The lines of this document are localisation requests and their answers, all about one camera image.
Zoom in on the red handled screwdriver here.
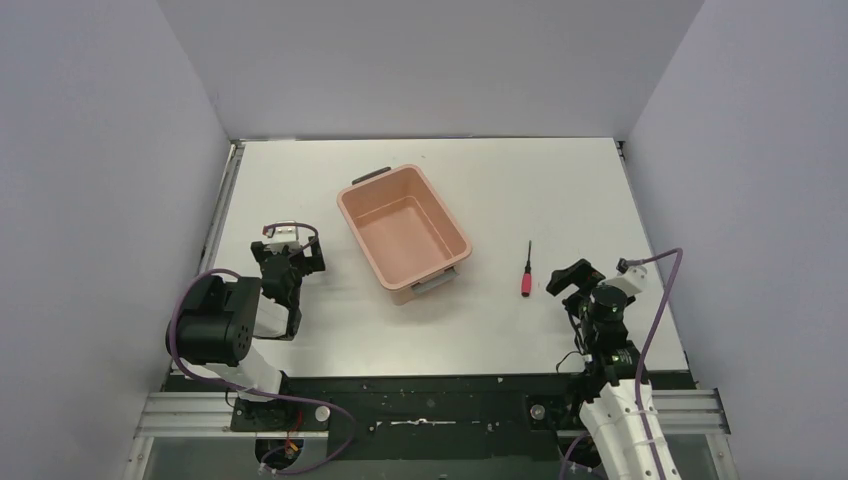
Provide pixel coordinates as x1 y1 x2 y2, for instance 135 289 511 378
520 240 533 298

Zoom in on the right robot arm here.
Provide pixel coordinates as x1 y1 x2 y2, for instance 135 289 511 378
546 259 680 479

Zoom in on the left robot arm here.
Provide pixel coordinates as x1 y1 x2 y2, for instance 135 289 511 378
166 235 326 402

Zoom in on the pink plastic bin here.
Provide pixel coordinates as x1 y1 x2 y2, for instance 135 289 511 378
337 164 473 305

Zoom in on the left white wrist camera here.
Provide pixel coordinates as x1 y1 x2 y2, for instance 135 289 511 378
263 222 300 254

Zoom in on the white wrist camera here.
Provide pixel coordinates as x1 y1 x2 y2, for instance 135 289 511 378
263 222 300 254
602 258 648 298

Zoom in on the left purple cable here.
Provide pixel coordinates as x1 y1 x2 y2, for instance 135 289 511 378
168 222 358 477

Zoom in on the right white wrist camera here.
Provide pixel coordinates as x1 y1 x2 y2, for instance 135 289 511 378
602 258 648 298

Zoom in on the aluminium left side rail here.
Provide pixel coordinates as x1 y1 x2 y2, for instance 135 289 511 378
198 140 245 273

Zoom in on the aluminium rail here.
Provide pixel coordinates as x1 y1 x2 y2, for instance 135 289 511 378
134 390 731 439
198 140 245 273

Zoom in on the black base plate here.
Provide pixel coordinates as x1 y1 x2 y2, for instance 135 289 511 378
140 374 599 471

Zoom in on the aluminium front rail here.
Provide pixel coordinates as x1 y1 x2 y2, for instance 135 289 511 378
134 390 731 439

